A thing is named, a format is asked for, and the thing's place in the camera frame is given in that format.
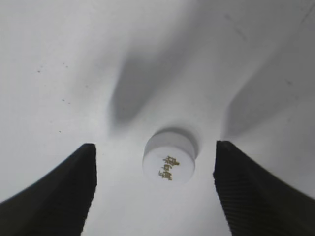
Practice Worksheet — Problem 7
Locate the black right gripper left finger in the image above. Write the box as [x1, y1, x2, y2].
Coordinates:
[0, 143, 97, 236]

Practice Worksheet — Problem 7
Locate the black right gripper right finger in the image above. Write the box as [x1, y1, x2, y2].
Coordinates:
[213, 141, 315, 236]

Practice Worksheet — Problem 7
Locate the white bottle cap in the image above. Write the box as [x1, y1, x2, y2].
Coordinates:
[142, 127, 199, 186]

